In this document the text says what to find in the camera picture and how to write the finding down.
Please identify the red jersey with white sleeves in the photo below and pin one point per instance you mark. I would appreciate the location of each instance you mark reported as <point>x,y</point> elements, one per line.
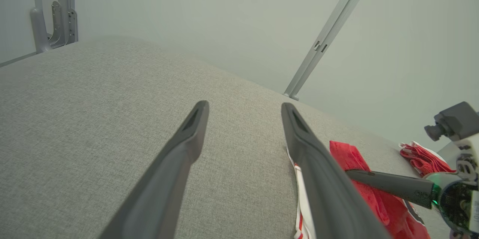
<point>389,212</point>

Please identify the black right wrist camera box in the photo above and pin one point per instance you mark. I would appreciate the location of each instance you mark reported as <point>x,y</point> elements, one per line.
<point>458,121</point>

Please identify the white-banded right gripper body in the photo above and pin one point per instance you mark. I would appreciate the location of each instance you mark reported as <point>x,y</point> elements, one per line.
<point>458,201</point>

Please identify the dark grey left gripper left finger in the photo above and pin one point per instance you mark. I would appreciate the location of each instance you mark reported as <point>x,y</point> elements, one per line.
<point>168,179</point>

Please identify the grey metal post with bracket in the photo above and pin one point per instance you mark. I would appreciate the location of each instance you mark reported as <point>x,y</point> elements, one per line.
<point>65,18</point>

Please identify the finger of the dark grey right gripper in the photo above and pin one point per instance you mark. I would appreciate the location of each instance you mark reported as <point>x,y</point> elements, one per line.
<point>396,186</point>

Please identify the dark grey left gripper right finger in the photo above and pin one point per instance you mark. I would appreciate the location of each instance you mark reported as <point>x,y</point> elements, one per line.
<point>329,194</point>

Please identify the grey slotted metal frame rail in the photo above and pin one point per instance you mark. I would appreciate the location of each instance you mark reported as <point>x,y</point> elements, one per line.
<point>329,33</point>

